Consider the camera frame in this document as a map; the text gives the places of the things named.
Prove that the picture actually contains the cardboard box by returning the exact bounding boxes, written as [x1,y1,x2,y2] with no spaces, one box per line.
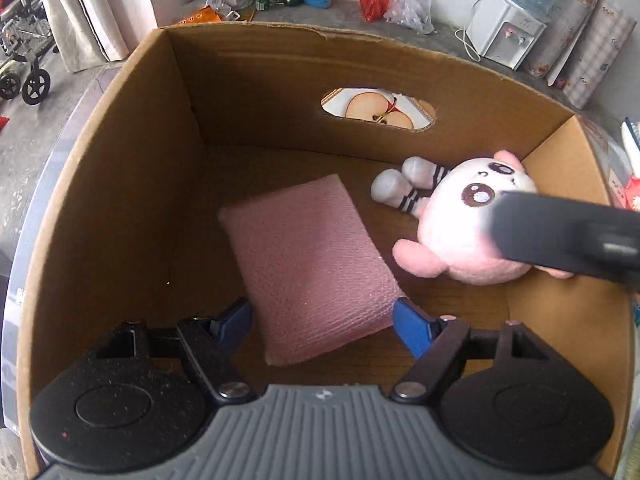
[17,22,636,478]

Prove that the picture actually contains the orange plastic bag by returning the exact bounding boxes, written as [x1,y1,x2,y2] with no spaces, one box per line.
[175,6,223,26]

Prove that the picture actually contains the white power cable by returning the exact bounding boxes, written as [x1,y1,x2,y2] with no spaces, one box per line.
[455,27,481,63]

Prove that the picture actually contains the plaid oilcloth roll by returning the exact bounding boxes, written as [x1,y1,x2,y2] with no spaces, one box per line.
[547,2,638,111]

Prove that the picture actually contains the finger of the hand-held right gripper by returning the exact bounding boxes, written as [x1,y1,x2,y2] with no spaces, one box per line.
[492,190,640,293]

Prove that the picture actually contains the cream curtain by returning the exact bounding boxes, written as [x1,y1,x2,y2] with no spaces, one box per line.
[32,0,156,73]

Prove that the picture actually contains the clear plastic bag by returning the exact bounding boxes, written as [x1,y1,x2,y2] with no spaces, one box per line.
[384,0,435,36]

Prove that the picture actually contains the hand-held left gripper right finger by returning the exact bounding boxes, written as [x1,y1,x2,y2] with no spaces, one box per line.
[390,299,543,405]

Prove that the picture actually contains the floral oilcloth roll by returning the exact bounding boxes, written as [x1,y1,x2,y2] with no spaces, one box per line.
[522,0,603,78]

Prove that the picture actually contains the pink plush toy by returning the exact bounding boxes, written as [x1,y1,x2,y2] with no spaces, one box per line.
[371,150,573,286]

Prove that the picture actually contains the pink mesh sponge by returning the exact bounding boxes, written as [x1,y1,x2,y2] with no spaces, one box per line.
[217,174,407,367]

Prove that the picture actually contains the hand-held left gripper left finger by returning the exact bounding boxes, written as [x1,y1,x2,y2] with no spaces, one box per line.
[107,297,256,406]

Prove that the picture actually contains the pink wet wipes pack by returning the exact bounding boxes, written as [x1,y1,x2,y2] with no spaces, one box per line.
[611,175,640,211]

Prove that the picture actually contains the white water dispenser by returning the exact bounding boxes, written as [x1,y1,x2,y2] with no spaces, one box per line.
[465,0,548,71]

